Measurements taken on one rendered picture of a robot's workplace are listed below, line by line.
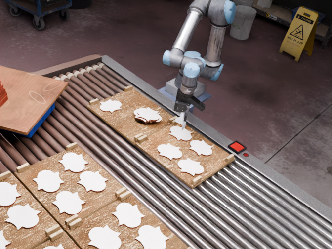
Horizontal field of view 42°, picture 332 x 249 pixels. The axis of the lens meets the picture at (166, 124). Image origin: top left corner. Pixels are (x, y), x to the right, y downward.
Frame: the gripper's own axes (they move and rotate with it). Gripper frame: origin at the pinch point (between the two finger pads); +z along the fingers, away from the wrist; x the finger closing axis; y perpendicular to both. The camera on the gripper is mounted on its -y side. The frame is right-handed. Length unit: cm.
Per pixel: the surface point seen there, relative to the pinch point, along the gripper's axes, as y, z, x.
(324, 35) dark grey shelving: -171, 88, -382
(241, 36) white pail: -59, 97, -349
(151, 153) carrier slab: 13.8, 8.1, 21.4
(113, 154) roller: 32.8, 10.1, 25.7
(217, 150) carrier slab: -20.1, 7.9, 8.8
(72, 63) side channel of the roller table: 78, 7, -50
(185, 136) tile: -2.0, 7.1, 2.9
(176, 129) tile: 3.9, 7.1, -2.1
